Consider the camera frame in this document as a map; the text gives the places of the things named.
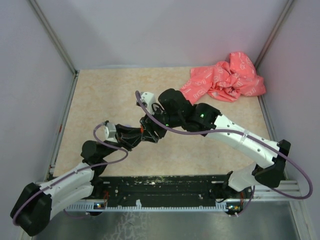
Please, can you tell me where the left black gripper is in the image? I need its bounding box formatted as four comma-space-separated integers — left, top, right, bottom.
99, 123, 143, 159

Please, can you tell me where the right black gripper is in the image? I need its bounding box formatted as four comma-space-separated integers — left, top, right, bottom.
140, 105, 183, 144

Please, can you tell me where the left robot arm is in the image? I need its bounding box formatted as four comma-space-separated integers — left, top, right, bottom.
10, 121, 143, 237

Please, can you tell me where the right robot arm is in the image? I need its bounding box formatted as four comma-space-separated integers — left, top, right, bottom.
135, 88, 291, 198

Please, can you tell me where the pink patterned cloth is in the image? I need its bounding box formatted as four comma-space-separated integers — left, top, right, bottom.
180, 51, 267, 104

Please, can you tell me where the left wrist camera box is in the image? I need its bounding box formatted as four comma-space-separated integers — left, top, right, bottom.
103, 120, 118, 143

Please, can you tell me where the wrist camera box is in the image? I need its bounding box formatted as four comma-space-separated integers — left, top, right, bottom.
103, 120, 118, 143
135, 90, 157, 116

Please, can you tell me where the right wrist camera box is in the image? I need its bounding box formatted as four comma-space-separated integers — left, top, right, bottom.
135, 90, 157, 116

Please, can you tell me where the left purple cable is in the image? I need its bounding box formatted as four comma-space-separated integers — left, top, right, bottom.
12, 122, 130, 226

